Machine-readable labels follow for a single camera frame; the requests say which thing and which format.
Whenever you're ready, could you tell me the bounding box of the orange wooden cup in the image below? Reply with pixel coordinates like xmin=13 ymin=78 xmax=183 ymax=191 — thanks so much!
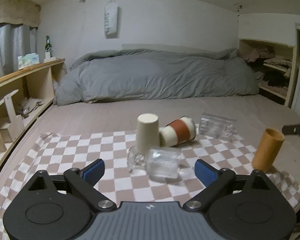
xmin=251 ymin=128 xmax=285 ymax=173

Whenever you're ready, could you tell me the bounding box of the checkered brown white cloth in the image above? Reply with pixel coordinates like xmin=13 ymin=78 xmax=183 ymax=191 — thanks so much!
xmin=0 ymin=129 xmax=300 ymax=240

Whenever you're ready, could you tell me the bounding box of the ribbed stemmed glass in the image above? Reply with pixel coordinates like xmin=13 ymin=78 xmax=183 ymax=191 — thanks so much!
xmin=127 ymin=146 xmax=181 ymax=179

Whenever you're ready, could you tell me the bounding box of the wooden bedside shelf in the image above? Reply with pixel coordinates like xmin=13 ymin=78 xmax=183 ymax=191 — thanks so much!
xmin=0 ymin=59 xmax=65 ymax=168

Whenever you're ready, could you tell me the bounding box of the tissue box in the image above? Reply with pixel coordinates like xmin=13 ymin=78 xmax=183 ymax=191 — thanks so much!
xmin=18 ymin=53 xmax=39 ymax=70

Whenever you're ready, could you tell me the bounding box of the small wooden stand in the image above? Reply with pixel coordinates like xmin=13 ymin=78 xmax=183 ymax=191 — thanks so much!
xmin=0 ymin=89 xmax=25 ymax=143

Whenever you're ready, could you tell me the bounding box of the clear ribbed glass tumbler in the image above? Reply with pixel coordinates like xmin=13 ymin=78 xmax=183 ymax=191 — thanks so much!
xmin=198 ymin=114 xmax=236 ymax=141

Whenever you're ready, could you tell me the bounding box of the green glass bottle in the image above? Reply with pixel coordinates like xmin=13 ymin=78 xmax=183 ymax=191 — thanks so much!
xmin=45 ymin=35 xmax=52 ymax=52

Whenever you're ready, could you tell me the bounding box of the grey curtain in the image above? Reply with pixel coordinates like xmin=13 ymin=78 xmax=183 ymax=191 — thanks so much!
xmin=0 ymin=23 xmax=37 ymax=77

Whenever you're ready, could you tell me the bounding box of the beige curtain valance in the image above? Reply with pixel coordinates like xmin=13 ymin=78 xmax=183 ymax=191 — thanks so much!
xmin=0 ymin=0 xmax=41 ymax=28

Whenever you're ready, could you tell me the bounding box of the grey duvet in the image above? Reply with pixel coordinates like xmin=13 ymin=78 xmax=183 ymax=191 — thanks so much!
xmin=54 ymin=49 xmax=259 ymax=106

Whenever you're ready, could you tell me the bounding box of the cream cup brown sleeve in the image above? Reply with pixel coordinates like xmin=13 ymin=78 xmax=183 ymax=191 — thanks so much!
xmin=159 ymin=116 xmax=196 ymax=147

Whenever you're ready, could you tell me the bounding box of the white charger block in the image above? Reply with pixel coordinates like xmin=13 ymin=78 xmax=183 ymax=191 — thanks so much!
xmin=44 ymin=51 xmax=56 ymax=62

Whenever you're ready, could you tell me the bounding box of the wooden wall shelf niche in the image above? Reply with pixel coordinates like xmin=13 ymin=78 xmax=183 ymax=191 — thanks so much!
xmin=239 ymin=38 xmax=298 ymax=108

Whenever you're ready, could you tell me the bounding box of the white hanging sweet bag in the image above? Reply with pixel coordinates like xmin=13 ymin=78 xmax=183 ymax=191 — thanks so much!
xmin=104 ymin=0 xmax=119 ymax=37

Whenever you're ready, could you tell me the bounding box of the cream ceramic cup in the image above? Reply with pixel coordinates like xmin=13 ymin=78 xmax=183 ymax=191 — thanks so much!
xmin=135 ymin=113 xmax=160 ymax=156

